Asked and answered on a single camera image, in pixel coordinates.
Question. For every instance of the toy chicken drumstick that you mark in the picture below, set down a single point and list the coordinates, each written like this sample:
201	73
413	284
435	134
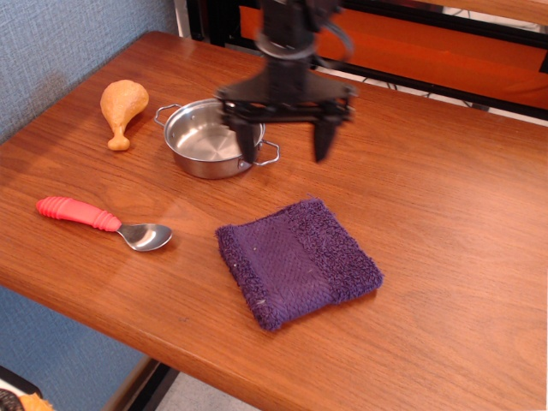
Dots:
120	103

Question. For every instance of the red handled metal spoon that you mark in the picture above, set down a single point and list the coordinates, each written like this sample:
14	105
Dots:
141	237

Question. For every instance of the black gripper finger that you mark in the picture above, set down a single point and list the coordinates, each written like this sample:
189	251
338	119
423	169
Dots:
245	135
324	131

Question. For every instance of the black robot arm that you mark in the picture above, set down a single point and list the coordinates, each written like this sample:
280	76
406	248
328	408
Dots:
292	23

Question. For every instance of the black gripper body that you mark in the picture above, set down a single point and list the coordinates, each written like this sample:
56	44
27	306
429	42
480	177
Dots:
286	90

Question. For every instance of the orange panel with black frame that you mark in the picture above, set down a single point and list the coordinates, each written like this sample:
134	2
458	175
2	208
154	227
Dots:
416	44

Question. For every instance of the purple terry cloth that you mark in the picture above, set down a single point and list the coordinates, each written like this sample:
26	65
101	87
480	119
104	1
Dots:
295	262

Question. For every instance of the small stainless steel pot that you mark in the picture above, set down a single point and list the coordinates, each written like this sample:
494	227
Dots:
204	147

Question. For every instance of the orange toy at corner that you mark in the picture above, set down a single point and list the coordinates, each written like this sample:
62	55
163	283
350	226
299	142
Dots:
34	402

